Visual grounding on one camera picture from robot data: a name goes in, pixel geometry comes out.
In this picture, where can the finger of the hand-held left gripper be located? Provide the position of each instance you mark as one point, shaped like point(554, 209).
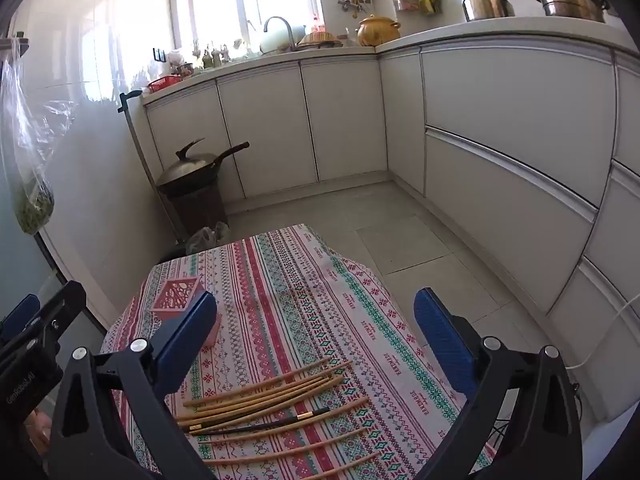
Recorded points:
point(62, 302)
point(20, 307)

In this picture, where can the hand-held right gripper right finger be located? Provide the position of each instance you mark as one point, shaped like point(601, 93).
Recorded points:
point(440, 330)

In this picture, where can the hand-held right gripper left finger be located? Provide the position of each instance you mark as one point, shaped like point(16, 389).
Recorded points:
point(187, 340)

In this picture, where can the pink perforated utensil holder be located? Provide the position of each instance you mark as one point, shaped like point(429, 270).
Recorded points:
point(175, 292)

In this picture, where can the group of wooden chopsticks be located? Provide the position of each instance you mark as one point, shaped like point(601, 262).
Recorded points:
point(235, 405)

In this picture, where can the person's left hand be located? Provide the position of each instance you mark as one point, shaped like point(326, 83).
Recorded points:
point(39, 425)

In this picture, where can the black chopstick with gold band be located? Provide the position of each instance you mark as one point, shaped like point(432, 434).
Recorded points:
point(225, 430)
point(280, 421)

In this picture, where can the hanging bag of green vegetables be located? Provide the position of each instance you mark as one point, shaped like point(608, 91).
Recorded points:
point(32, 205)

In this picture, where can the crumpled plastic bag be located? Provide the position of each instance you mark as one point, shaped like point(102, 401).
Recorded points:
point(207, 237)

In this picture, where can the patterned red green tablecloth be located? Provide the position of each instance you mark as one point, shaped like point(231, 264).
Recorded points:
point(300, 310)

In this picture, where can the metal wok lid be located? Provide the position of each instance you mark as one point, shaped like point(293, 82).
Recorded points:
point(187, 167)

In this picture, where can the white kitchen cabinets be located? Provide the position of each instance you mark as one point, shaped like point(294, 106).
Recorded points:
point(500, 125)

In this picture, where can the red plastic basket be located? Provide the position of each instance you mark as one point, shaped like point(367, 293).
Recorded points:
point(162, 84)

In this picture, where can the row of small bottles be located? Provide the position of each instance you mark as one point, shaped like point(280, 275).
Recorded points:
point(210, 56)

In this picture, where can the yellow clay pot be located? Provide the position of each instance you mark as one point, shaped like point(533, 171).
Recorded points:
point(380, 30)

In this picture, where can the woven tray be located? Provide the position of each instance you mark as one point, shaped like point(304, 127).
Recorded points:
point(317, 39)

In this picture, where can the chrome sink faucet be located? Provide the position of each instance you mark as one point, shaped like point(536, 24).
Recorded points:
point(287, 27)

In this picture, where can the kitchen window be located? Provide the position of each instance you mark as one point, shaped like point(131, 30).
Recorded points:
point(225, 0)

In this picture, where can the steel stock pot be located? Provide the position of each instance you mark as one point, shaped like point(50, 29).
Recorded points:
point(570, 0)

